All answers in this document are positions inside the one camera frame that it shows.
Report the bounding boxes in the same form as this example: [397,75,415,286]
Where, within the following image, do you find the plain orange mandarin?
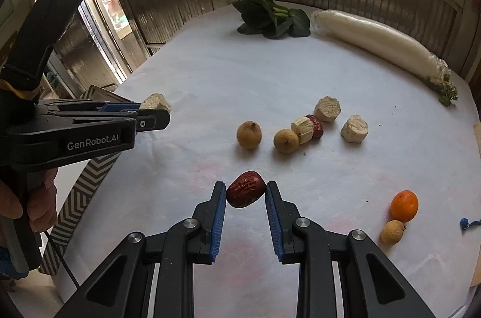
[390,190,419,223]

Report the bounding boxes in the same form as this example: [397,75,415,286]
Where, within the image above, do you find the person's left hand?
[0,167,60,233]

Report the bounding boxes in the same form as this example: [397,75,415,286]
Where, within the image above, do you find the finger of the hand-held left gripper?
[84,97,142,113]
[45,109,171,133]

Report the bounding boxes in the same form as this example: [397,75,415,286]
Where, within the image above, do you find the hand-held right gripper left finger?
[54,182,227,318]

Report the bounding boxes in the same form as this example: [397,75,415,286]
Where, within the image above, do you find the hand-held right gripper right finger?
[265,182,437,318]

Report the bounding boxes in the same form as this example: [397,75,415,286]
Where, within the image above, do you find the dark leafy greens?
[232,0,312,39]

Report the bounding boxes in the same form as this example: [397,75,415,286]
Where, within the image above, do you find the striped cardboard tray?
[39,85,132,275]

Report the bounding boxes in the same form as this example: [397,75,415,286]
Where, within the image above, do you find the pale sugarcane chunk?
[291,116,315,145]
[314,96,342,124]
[140,93,172,113]
[341,114,368,145]

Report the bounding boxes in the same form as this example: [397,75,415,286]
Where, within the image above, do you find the black cable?
[43,231,81,288]

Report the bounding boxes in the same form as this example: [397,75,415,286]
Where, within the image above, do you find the red dried date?
[226,171,266,209]
[305,114,324,140]

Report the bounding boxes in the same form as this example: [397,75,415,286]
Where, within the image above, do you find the plastic-wrapped white radish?
[311,9,459,107]

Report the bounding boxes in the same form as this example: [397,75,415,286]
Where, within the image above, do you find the brown longan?
[381,220,406,246]
[273,129,300,154]
[236,121,262,150]

